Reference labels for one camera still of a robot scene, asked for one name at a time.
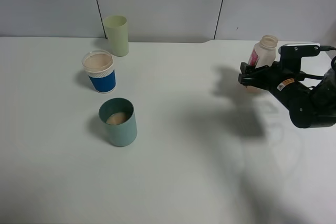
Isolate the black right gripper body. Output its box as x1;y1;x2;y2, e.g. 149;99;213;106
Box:
258;65;310;101

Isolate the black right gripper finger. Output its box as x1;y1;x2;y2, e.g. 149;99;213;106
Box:
240;62;271;73
238;73;270;87

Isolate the pink label drink bottle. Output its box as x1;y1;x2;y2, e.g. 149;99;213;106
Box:
248;35;278;68

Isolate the teal green plastic cup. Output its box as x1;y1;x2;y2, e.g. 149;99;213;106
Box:
98;98;138;147

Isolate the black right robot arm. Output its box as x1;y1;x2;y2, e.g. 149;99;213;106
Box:
238;59;335;129

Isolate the pale green tall cup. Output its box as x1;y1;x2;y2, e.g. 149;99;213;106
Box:
103;15;129;57

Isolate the blue sleeved paper cup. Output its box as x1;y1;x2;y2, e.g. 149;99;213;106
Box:
82;50;116;93

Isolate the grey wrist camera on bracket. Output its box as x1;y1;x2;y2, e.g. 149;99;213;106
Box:
278;43;321;73

